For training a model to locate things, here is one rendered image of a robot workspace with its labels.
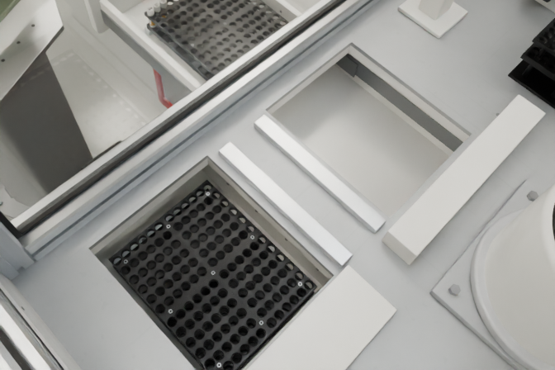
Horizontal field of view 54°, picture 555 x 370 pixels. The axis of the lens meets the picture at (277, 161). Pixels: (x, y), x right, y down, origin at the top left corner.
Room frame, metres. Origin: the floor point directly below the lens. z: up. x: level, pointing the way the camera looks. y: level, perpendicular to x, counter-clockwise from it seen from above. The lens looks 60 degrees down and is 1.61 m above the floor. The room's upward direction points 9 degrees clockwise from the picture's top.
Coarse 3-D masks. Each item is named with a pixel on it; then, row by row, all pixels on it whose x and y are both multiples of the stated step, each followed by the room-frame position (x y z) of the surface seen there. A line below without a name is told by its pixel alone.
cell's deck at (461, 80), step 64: (384, 0) 0.73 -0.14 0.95; (512, 0) 0.78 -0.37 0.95; (320, 64) 0.56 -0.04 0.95; (384, 64) 0.59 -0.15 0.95; (448, 64) 0.61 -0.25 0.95; (512, 64) 0.63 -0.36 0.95; (448, 128) 0.50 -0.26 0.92; (128, 192) 0.30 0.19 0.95; (256, 192) 0.32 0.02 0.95; (320, 192) 0.34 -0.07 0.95; (512, 192) 0.39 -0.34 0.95; (64, 256) 0.20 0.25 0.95; (320, 256) 0.25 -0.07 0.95; (384, 256) 0.26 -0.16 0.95; (448, 256) 0.27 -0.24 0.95; (64, 320) 0.12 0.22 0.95; (128, 320) 0.13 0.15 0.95; (448, 320) 0.19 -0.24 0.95
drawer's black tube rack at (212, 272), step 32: (192, 224) 0.28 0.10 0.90; (224, 224) 0.29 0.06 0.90; (128, 256) 0.23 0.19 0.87; (160, 256) 0.24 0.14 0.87; (192, 256) 0.24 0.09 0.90; (224, 256) 0.25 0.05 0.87; (256, 256) 0.25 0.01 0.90; (160, 288) 0.19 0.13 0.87; (192, 288) 0.19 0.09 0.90; (224, 288) 0.20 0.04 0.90; (256, 288) 0.21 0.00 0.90; (288, 288) 0.21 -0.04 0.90; (160, 320) 0.15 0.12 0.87; (192, 320) 0.15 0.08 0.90; (224, 320) 0.16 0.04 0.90; (256, 320) 0.16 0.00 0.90; (192, 352) 0.11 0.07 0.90; (224, 352) 0.12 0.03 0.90; (256, 352) 0.13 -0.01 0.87
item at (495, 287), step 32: (544, 192) 0.30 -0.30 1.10; (512, 224) 0.29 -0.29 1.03; (544, 224) 0.25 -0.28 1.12; (480, 256) 0.27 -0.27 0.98; (512, 256) 0.24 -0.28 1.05; (544, 256) 0.22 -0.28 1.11; (448, 288) 0.23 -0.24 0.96; (480, 288) 0.23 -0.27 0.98; (512, 288) 0.21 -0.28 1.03; (544, 288) 0.20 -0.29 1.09; (480, 320) 0.19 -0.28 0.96; (512, 320) 0.19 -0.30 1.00; (544, 320) 0.17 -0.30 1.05; (512, 352) 0.16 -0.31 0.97; (544, 352) 0.16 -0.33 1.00
